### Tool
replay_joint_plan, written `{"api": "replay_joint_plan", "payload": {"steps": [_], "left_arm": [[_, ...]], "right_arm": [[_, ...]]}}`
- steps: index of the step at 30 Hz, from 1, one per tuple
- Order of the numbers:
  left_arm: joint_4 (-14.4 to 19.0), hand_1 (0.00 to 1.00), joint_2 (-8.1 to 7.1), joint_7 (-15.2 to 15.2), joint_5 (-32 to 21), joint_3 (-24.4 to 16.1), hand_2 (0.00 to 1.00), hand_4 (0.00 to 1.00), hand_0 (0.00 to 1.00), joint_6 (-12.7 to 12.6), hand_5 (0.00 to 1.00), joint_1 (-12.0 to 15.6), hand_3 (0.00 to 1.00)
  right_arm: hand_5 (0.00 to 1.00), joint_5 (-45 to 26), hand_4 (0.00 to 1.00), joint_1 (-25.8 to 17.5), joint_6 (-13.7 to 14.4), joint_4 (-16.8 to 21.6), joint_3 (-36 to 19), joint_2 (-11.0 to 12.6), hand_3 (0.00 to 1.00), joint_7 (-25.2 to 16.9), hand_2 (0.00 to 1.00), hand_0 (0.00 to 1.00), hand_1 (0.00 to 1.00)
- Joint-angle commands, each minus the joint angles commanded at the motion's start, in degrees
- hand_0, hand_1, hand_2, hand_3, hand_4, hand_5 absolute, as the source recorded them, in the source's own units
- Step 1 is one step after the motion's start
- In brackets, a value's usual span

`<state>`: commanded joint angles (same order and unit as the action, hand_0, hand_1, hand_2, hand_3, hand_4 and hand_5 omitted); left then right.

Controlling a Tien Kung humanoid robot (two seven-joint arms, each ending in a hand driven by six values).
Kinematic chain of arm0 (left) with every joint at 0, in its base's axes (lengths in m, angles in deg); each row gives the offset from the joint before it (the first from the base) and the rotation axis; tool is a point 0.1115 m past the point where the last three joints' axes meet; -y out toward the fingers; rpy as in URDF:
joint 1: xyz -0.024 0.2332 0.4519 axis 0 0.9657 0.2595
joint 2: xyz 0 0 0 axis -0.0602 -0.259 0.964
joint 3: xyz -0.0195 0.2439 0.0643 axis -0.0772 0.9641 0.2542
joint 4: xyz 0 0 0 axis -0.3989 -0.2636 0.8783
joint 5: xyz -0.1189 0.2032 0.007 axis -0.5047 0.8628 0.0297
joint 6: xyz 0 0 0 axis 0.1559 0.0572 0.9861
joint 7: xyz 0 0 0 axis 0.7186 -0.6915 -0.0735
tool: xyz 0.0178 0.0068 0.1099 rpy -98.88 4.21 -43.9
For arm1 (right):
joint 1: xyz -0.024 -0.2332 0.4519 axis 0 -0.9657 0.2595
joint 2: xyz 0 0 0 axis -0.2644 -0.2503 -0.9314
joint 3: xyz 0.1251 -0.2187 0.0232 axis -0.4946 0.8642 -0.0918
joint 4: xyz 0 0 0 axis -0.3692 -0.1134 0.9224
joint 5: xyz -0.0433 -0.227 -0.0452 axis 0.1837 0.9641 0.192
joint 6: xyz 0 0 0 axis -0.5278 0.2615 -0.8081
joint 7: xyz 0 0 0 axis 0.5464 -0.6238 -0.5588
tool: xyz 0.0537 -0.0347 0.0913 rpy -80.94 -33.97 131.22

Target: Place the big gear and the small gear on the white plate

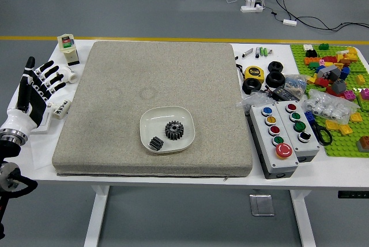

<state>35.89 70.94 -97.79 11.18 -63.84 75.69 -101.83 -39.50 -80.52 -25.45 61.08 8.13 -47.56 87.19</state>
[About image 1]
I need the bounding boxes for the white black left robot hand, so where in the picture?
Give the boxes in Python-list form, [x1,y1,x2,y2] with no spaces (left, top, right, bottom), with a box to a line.
[0,56,67,137]

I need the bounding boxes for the small black gear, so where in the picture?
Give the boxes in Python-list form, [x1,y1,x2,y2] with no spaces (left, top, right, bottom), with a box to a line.
[148,136,164,152]

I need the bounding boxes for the big black gear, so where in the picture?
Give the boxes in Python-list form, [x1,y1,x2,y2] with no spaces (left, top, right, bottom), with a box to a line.
[164,120,185,141]

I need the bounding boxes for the big black nut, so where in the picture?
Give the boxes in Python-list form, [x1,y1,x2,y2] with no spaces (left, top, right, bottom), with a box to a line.
[265,71,286,87]
[267,61,284,74]
[242,78,262,95]

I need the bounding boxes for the grey five-button control box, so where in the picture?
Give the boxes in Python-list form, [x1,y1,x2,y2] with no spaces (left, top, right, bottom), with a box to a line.
[248,103,300,179]

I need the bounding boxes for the grey four-button control box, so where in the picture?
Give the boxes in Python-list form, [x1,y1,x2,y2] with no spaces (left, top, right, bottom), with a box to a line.
[275,100,321,163]

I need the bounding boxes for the white flat card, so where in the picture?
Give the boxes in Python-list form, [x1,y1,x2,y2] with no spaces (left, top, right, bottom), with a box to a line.
[30,115,54,134]

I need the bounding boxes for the white labelled tube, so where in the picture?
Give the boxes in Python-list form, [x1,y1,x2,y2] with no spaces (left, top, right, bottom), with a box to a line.
[52,100,72,119]

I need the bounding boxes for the white pipe tee fitting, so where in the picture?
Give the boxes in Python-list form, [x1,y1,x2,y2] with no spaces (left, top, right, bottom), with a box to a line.
[57,66,79,85]

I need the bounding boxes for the white table leg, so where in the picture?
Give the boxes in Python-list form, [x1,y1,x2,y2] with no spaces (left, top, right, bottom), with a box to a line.
[289,189,317,247]
[83,185,110,247]

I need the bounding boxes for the grey-brown mat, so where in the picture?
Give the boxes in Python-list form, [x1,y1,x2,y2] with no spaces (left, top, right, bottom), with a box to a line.
[51,40,254,178]

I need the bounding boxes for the white square dish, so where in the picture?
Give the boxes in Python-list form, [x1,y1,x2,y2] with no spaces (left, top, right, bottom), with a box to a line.
[139,106,196,153]

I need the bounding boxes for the clear plastic bag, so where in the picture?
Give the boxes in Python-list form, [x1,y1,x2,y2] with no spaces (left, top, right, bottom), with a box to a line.
[236,91,274,114]

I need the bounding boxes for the yellow tape measure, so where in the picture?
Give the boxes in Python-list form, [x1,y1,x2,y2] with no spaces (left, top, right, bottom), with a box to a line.
[235,63,265,83]

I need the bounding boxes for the white power strip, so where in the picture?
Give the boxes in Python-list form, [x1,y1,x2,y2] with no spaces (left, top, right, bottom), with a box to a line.
[240,0,265,13]

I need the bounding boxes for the silver floor plate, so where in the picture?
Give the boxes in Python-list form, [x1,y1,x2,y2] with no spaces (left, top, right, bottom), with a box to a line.
[249,194,275,216]

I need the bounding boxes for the black electronic module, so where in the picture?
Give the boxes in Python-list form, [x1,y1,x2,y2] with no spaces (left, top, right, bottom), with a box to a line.
[272,86,300,101]

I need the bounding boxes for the bag of blue parts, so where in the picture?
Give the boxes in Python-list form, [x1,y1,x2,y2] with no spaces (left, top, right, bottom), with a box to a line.
[281,73,308,99]

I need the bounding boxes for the black scissors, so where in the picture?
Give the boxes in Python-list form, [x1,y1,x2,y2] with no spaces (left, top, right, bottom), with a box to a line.
[310,122,333,146]

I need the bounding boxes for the bag of white parts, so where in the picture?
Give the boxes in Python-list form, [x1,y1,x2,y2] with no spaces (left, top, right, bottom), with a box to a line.
[301,88,358,125]

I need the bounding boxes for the grey toy block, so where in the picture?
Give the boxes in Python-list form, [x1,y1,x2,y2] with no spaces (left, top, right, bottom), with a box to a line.
[321,65,341,82]

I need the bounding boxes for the grey sloped toy brick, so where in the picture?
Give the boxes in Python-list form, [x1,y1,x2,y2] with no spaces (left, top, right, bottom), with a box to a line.
[330,79,347,95]

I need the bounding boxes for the green brick baseplate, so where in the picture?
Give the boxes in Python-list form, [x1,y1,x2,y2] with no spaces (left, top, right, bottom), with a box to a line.
[289,43,369,158]

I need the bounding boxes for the black table control panel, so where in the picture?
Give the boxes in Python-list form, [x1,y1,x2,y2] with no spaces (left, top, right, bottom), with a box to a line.
[337,190,369,199]

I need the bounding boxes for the grey orange toy brick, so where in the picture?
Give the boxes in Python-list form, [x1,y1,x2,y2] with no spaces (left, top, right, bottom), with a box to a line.
[356,136,369,152]

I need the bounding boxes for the cream switch box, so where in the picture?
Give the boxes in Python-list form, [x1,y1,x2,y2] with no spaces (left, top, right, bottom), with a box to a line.
[57,33,81,67]

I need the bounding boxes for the black floor cable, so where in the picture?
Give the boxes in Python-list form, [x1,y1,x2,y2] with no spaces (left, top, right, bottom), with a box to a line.
[266,0,369,32]

